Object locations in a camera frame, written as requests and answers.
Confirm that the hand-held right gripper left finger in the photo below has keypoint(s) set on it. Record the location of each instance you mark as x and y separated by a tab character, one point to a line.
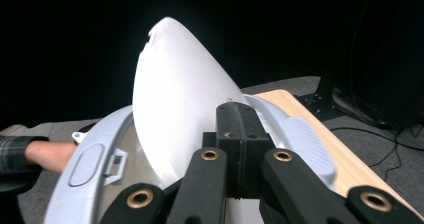
230	130

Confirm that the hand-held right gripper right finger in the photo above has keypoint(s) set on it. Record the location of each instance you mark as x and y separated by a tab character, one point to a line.
255	144

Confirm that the large dark cabinet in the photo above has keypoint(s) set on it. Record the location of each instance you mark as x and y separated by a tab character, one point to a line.
386	84

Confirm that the black stand base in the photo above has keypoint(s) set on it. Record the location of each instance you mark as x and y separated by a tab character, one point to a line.
320	105

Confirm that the grey white trash can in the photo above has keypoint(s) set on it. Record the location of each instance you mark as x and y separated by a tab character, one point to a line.
83	184

